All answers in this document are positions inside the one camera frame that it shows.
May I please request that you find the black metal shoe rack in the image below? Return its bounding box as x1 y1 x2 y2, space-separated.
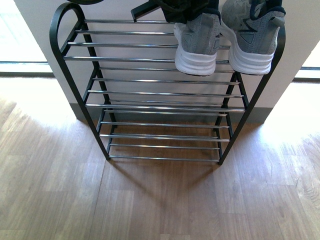
49 2 286 164

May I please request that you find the dark window frame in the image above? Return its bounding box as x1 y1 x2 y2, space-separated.
0 61 54 78

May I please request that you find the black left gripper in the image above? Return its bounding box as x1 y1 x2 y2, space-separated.
67 0 160 22

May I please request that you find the grey sneaker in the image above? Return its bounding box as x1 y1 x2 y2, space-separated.
220 0 286 75
173 0 221 76

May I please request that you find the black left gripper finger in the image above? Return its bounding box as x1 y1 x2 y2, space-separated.
159 0 220 23

